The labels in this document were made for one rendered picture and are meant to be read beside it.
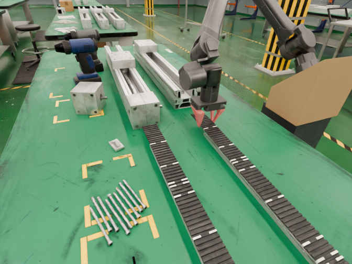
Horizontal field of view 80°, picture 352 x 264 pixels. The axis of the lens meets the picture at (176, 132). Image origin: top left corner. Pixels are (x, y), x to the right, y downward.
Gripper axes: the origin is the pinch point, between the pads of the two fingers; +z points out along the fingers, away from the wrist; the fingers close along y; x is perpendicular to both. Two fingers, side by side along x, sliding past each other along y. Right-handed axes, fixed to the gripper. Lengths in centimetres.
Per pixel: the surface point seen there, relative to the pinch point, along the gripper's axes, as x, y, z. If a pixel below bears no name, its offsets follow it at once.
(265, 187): 30.0, -0.5, 0.1
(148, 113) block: -8.5, 18.0, -2.4
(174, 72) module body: -37.3, -2.3, -5.0
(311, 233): 42.5, -1.1, -0.1
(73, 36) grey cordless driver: -72, 40, -16
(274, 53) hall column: -221, -248, 50
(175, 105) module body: -20.2, 3.4, 2.9
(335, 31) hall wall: -469, -736, 75
